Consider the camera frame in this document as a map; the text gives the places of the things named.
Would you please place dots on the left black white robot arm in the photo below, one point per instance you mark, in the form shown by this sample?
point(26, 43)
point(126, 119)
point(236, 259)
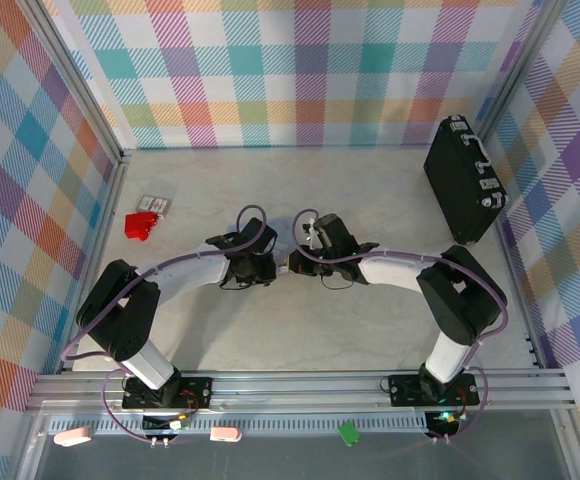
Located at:
point(120, 310)

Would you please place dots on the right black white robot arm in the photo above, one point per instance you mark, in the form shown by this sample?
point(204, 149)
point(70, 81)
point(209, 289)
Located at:
point(460, 305)

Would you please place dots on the small card packet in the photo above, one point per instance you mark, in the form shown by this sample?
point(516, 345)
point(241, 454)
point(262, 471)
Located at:
point(154, 204)

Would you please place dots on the red plastic block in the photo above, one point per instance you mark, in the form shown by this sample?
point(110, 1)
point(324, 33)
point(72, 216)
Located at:
point(137, 225)

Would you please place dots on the black briefcase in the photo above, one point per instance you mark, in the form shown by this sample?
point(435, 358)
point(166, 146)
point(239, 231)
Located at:
point(455, 185)

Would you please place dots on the pink plastic clip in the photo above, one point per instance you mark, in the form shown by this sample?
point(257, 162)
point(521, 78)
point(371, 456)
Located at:
point(226, 434)
point(72, 436)

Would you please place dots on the green plastic clip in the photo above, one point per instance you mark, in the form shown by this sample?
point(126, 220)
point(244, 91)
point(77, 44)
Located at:
point(349, 434)

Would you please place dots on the grey metal panel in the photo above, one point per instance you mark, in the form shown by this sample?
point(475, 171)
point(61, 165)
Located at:
point(295, 460)

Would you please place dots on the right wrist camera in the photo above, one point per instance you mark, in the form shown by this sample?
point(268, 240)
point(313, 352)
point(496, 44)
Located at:
point(311, 232)

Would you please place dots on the wide aluminium base rail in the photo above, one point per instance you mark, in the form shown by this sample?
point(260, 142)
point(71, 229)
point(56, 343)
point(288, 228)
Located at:
point(295, 390)

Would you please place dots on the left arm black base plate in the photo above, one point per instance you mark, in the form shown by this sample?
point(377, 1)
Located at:
point(195, 392)

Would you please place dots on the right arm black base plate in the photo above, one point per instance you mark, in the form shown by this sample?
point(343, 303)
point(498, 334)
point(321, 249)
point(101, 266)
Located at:
point(405, 390)

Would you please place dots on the black connector bracket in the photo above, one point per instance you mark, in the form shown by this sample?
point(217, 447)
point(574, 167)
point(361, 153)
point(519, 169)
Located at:
point(152, 425)
point(432, 425)

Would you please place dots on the aluminium frame post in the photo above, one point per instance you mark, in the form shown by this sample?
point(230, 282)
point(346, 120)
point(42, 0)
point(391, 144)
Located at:
point(75, 82)
point(520, 65)

